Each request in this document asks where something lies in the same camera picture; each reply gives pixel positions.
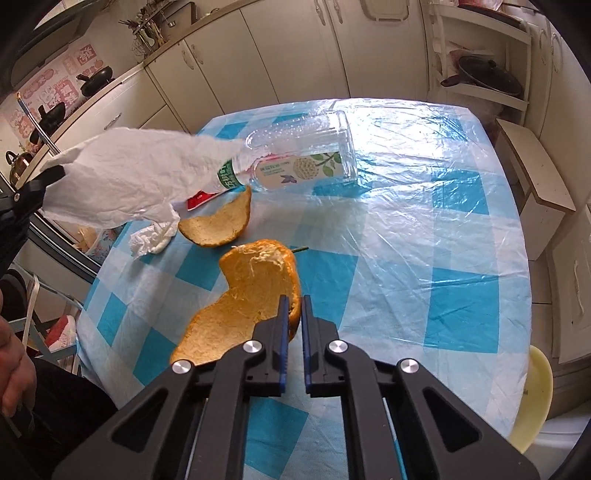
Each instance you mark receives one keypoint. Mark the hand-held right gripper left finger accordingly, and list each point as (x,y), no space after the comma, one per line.
(281,350)

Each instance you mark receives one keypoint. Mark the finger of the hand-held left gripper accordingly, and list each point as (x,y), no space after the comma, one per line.
(14,235)
(41,182)

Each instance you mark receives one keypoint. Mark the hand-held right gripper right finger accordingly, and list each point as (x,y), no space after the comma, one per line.
(308,350)

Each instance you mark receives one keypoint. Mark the large orange peel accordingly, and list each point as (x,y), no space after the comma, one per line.
(258,286)

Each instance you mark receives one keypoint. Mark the white paper towel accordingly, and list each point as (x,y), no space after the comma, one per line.
(129,180)

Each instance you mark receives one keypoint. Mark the person's left hand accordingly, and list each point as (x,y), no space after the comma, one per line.
(14,369)

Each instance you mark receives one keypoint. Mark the steel kettle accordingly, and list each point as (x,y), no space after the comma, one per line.
(18,164)

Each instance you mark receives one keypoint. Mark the blue white shelving rack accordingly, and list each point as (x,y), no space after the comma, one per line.
(51,330)

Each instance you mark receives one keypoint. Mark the white stove side drawers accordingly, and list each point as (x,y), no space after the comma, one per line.
(124,106)

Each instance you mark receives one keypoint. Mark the black wok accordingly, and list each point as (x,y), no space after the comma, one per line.
(97,76)

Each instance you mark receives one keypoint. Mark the small crumpled tissue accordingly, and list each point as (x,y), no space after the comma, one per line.
(150,237)

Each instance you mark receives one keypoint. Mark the small orange peel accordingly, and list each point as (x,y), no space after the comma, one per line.
(217,221)

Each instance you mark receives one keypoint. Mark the red white packet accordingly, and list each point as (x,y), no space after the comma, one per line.
(199,201)

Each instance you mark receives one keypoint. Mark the blue checked plastic tablecloth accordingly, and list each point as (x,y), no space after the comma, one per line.
(415,230)

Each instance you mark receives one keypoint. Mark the green label plastic bottle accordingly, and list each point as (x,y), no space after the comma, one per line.
(227,175)

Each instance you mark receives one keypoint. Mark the person's left leg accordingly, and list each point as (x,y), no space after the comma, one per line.
(60,415)

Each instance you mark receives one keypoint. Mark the clear square plastic bottle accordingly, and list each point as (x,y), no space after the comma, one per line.
(300,138)

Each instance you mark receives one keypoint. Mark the yellow plastic stool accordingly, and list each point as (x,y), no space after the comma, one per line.
(533,397)

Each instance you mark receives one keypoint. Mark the white sink base cabinets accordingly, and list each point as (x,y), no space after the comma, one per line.
(258,50)

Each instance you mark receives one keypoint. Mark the white drawer cabinet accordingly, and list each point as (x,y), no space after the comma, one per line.
(568,277)

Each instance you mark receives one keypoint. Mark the white wooden stool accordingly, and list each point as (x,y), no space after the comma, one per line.
(538,175)

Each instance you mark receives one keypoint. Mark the black frying pan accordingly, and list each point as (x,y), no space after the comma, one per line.
(485,78)

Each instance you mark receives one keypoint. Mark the white hanging bag holder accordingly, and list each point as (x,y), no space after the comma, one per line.
(383,11)

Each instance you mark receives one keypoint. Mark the white trolley rack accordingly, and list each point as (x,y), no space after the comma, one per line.
(480,27)

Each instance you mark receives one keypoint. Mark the dark door frame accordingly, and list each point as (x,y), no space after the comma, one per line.
(64,244)

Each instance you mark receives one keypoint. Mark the red wall stickers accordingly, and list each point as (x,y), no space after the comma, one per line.
(55,87)

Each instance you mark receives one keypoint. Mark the wall utensil rack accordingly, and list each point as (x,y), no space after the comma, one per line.
(143,27)

